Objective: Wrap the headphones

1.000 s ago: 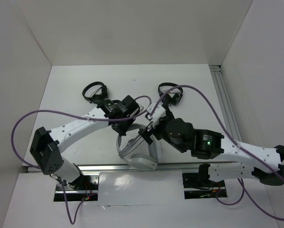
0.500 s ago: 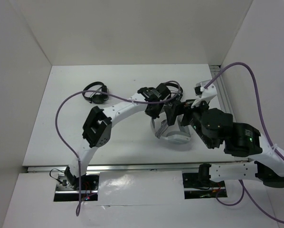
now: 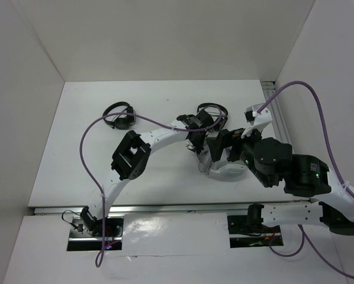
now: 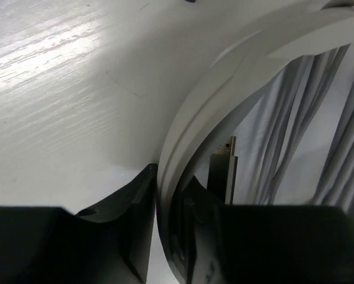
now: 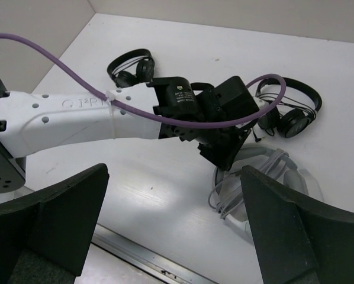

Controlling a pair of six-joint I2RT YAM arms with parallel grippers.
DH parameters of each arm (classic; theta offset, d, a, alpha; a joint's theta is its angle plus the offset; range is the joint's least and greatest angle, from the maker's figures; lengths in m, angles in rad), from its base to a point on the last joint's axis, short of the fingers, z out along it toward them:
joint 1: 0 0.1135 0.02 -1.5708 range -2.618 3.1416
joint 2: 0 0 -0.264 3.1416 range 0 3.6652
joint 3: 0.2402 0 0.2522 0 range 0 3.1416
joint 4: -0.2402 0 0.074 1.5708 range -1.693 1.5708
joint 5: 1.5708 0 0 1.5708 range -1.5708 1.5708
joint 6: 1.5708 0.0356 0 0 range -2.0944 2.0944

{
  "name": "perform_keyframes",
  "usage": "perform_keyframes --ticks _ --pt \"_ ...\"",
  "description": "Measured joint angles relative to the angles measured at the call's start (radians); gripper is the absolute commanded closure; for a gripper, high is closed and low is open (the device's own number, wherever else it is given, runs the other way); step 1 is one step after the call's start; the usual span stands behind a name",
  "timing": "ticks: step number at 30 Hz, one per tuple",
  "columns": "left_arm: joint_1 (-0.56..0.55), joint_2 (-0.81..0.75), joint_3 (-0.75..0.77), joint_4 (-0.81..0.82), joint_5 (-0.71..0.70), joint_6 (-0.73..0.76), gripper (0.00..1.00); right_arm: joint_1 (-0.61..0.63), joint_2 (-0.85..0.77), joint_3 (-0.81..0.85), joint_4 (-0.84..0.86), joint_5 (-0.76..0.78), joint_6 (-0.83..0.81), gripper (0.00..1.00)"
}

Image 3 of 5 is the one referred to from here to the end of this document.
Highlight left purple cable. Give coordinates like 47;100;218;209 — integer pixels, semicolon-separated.
79;114;227;269

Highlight aluminium front rail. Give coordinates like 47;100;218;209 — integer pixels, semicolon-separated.
33;201;314;215

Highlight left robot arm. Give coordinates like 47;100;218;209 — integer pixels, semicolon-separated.
79;109;227;236

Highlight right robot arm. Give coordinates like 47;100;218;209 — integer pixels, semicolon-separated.
206;130;354;235

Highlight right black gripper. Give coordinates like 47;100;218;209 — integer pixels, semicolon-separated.
203;121;270;186

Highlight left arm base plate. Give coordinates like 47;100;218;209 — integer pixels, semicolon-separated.
67;215;124;251

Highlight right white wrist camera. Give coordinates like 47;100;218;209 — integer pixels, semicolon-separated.
242;104;272;138

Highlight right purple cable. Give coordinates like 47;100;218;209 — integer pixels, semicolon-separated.
252;80;354;282

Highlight black headphones right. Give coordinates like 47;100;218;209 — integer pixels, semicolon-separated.
197;102;229;133

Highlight black headphones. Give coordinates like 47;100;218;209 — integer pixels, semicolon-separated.
197;102;229;133
102;101;136;130

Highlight white grey headphones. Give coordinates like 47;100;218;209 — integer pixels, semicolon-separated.
186;142;246;182

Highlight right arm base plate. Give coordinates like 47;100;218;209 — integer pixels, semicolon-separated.
227;215;284;248

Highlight purple cable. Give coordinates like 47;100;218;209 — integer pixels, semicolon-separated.
252;80;354;282
79;114;227;269

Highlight black headphones left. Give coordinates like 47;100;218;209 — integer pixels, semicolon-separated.
102;101;136;130

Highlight aluminium side rail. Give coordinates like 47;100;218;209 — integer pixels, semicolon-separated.
260;81;292;144

